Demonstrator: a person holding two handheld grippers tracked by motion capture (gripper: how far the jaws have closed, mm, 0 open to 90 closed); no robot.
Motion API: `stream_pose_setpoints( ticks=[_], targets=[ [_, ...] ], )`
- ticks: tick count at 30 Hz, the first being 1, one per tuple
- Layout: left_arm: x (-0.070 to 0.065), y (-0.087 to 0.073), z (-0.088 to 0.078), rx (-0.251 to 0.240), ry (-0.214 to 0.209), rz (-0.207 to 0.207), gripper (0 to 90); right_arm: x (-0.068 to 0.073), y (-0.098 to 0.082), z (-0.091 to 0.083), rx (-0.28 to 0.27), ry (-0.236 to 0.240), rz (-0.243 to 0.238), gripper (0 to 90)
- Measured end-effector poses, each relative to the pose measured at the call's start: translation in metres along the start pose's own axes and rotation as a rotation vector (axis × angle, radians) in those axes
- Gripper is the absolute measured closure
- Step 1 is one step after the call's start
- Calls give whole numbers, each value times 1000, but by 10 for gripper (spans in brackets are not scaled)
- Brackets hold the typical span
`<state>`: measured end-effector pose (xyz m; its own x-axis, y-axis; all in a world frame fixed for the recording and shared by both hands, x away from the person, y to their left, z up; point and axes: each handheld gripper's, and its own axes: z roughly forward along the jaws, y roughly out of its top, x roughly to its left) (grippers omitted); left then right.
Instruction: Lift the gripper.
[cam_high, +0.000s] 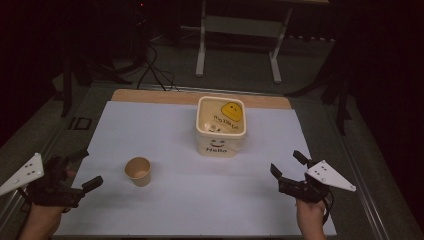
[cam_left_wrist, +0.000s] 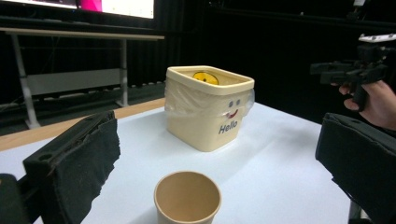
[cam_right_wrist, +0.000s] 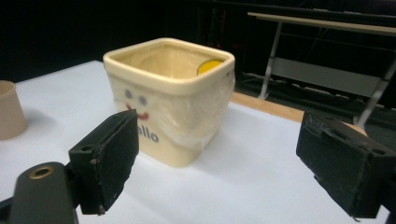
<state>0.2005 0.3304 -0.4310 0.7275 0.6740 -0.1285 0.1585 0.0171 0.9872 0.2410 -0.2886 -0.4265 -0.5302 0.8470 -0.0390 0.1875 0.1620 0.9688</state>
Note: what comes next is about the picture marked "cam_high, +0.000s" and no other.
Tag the brown paper cup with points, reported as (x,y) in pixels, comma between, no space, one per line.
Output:
(138,171)

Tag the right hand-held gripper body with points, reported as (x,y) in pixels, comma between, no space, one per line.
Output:
(301,190)

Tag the white smiley face bin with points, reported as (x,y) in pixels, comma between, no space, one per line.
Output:
(218,145)

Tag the wooden table board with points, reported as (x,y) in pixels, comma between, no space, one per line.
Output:
(156,96)

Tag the white metal stand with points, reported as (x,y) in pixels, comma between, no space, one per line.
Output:
(240,26)

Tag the person's right hand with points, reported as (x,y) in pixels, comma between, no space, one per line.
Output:
(310,220)

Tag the black stand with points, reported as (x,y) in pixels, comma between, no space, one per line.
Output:
(67,86)
(341,106)

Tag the white table mat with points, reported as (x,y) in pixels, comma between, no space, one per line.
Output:
(200,193)

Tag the clear bag with yellow face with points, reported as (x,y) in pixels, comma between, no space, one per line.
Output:
(226,116)

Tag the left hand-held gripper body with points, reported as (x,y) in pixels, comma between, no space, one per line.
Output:
(50,190)

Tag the person's left hand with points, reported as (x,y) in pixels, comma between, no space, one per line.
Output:
(41,221)

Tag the black floor bracket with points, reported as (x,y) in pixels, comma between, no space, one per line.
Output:
(80,123)

